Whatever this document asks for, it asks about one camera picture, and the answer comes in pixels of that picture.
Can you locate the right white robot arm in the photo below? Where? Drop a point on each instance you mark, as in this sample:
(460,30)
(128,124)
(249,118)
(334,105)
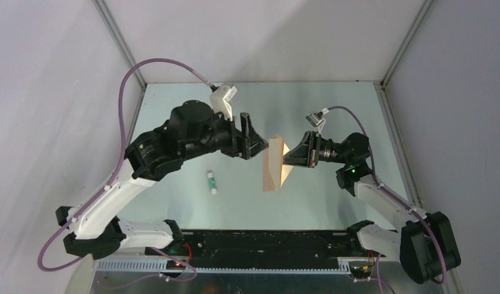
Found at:
(422,243)

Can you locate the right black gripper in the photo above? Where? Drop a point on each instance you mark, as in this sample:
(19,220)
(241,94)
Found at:
(309,146)

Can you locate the white green glue stick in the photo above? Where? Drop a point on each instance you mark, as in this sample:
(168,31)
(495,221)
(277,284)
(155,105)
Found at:
(212,183)

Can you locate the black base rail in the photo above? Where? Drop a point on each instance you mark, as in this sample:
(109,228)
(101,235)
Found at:
(265,249)

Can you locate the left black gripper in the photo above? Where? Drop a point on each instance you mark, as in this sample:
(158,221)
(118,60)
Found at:
(246,146)

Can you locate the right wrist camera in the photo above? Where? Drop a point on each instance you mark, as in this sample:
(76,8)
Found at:
(317,120)

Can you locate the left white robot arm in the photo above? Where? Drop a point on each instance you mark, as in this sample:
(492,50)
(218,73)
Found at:
(97,230)

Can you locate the tan paper envelope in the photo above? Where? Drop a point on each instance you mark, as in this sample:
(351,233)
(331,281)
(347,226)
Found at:
(275,172)

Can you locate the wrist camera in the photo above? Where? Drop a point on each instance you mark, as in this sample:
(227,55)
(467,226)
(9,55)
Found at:
(221,99)
(317,120)

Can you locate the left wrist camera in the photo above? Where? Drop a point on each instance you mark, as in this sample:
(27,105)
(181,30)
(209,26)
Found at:
(221,99)

